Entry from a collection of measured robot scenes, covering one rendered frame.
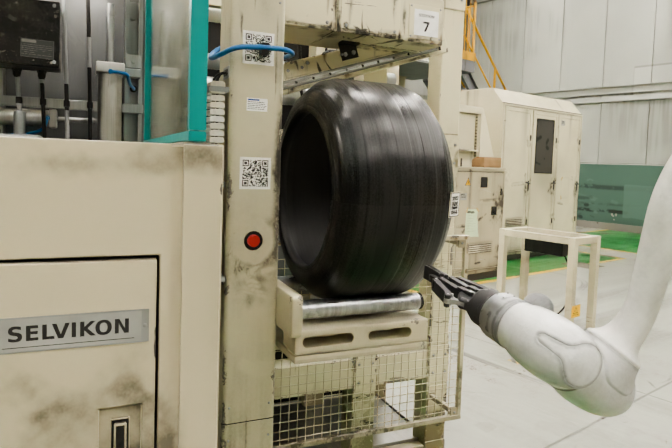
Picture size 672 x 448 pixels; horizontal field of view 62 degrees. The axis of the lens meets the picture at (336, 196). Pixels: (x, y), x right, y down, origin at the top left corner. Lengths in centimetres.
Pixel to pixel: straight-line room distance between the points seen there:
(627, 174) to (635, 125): 103
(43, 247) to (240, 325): 83
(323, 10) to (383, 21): 20
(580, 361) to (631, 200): 1231
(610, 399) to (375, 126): 70
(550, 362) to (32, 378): 70
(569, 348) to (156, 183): 64
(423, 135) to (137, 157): 84
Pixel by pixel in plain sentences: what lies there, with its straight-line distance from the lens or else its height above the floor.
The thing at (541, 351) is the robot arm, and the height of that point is 97.
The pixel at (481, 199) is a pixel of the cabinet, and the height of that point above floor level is 90.
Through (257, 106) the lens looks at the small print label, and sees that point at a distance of 134.
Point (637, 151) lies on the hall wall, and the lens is 1328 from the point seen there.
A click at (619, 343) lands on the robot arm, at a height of 96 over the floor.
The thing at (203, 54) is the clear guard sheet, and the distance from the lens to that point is 64.
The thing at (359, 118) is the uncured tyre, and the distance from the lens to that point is 128.
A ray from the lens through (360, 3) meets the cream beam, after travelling 178.
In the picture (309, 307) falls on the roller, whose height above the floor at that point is 91.
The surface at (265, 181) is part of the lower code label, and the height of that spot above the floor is 120.
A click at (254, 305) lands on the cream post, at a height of 90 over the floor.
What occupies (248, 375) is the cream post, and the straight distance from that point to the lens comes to 144.
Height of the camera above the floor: 125
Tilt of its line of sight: 3 degrees down
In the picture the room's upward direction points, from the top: 2 degrees clockwise
